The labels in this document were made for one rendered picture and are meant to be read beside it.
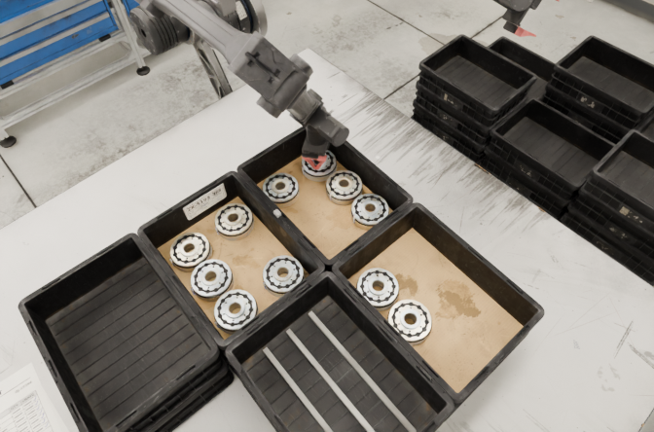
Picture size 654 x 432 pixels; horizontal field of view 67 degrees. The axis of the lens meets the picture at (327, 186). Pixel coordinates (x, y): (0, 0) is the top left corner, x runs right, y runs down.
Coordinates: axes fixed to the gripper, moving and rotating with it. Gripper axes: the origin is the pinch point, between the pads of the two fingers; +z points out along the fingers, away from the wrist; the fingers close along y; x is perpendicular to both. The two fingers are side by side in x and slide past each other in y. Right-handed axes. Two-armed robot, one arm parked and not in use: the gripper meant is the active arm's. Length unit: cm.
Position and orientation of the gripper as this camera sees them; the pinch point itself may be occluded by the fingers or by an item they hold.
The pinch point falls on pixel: (318, 159)
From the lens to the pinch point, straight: 145.4
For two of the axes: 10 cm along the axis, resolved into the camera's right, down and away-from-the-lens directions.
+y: 2.2, -7.9, 5.7
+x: -9.8, -1.6, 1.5
